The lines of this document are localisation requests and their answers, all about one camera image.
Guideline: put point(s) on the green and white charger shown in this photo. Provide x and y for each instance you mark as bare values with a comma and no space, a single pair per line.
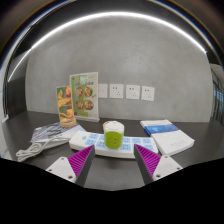
113,138

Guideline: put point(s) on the black-framed glass partition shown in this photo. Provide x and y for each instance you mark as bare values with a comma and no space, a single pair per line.
218,96

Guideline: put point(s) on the white blank wall plate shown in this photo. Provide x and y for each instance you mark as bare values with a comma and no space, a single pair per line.
103,90

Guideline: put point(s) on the ceiling light strip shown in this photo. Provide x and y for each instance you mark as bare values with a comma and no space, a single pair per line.
113,14

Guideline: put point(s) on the white and blue booklet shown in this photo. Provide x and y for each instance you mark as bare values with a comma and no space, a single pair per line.
171,140

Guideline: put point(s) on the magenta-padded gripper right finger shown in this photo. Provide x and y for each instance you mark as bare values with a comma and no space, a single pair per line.
165,165

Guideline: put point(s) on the grey printed brochure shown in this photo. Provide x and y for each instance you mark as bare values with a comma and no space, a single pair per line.
50,131

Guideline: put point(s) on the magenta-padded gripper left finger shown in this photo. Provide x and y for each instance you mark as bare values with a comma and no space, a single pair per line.
63,166

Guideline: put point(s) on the large acrylic menu sign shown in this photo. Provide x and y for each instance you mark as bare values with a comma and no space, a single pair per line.
85,96

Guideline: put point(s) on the white power strip blue sockets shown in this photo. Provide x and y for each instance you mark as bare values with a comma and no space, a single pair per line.
83,140

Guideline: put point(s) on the small yellow sign stand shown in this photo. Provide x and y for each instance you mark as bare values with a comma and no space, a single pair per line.
65,106

